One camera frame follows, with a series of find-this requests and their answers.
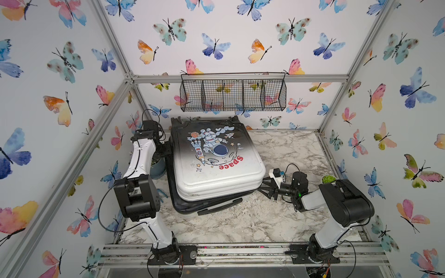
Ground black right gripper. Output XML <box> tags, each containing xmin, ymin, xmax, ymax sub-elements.
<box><xmin>256</xmin><ymin>177</ymin><xmax>298</xmax><ymax>202</ymax></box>

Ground space print kids suitcase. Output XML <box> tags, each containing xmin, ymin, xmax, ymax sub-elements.
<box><xmin>166</xmin><ymin>116</ymin><xmax>266</xmax><ymax>215</ymax></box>

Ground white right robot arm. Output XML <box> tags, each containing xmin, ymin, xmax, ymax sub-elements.
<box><xmin>258</xmin><ymin>169</ymin><xmax>375</xmax><ymax>264</ymax></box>

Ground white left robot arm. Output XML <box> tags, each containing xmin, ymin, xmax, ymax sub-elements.
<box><xmin>113</xmin><ymin>129</ymin><xmax>181</xmax><ymax>265</ymax></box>

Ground blue flower pot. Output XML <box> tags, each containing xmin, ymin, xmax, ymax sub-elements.
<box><xmin>150</xmin><ymin>158</ymin><xmax>166</xmax><ymax>180</ymax></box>

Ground small white pot green plant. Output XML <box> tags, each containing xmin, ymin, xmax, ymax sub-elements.
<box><xmin>321</xmin><ymin>175</ymin><xmax>337</xmax><ymax>184</ymax></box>

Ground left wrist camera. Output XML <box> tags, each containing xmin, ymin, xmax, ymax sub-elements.
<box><xmin>142</xmin><ymin>120</ymin><xmax>162</xmax><ymax>133</ymax></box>

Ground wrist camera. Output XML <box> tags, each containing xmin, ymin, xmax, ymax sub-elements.
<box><xmin>142</xmin><ymin>120</ymin><xmax>162</xmax><ymax>133</ymax></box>
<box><xmin>269</xmin><ymin>168</ymin><xmax>285</xmax><ymax>187</ymax></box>

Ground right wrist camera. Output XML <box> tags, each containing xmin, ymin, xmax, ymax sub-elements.
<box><xmin>269</xmin><ymin>168</ymin><xmax>285</xmax><ymax>187</ymax></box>

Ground black wire wall basket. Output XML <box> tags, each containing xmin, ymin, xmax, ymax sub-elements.
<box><xmin>176</xmin><ymin>73</ymin><xmax>287</xmax><ymax>112</ymax></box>

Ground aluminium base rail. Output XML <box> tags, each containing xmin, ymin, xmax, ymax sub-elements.
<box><xmin>98</xmin><ymin>242</ymin><xmax>389</xmax><ymax>269</ymax></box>

